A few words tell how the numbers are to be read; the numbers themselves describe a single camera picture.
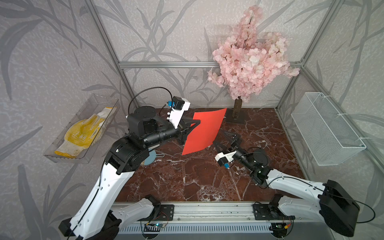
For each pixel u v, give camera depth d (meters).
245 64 0.62
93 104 0.75
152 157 0.94
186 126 0.45
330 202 0.40
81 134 0.64
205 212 0.76
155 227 0.72
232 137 0.62
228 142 0.61
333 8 0.71
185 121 0.46
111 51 0.86
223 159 0.58
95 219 0.35
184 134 0.44
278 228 0.75
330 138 0.61
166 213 0.73
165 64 1.81
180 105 0.43
